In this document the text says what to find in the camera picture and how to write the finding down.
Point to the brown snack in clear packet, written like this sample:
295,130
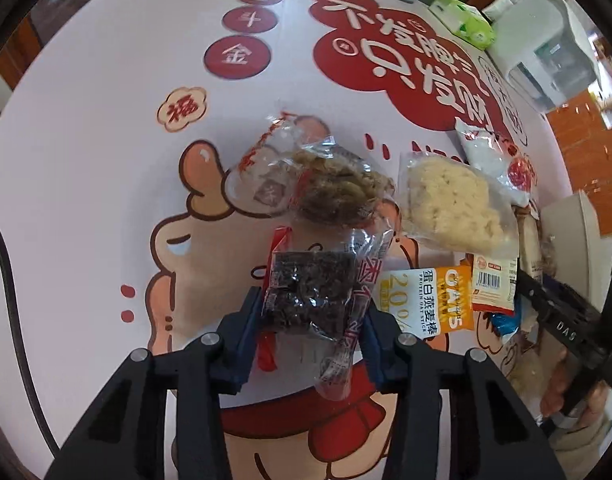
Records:
336,190

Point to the blue and white snack packet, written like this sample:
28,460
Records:
506,327

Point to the pale clear snack packet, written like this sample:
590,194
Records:
528,370

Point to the person's right forearm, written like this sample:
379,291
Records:
581,445

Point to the orange oat bar packet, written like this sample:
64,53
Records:
436,305

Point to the white plastic container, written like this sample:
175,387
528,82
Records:
571,230

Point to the dark snack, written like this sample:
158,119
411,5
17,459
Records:
311,290

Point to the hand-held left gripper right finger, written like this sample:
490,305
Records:
373,355

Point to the person's right hand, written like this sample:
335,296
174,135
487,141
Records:
553,390

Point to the white and red snack packet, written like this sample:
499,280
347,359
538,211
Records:
486,157

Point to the white countertop appliance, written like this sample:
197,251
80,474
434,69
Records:
531,45

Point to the white barcode snack packet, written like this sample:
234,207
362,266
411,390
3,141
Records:
493,285

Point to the beige snack packet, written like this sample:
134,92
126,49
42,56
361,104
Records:
530,245

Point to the green tissue pack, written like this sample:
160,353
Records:
461,20

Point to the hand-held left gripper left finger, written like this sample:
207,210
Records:
246,345

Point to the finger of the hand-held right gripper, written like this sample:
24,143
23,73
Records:
532,305

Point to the yellow puffed snack packet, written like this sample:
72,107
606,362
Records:
451,205

